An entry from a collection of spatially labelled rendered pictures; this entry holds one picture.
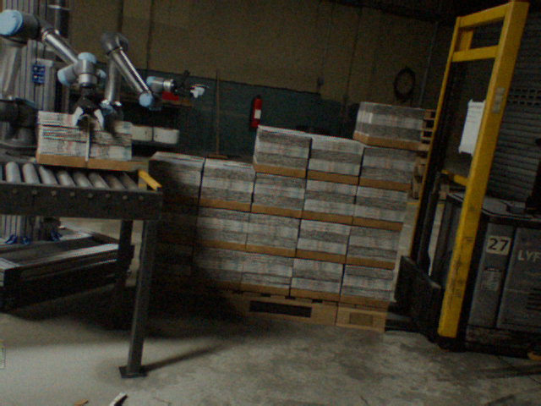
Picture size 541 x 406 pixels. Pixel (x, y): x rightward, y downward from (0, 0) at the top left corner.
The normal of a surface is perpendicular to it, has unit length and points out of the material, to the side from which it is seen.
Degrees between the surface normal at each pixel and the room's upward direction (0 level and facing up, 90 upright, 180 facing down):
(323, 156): 90
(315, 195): 90
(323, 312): 90
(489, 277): 90
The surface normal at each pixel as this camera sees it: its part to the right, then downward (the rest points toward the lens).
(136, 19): 0.39, 0.22
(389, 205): 0.08, 0.19
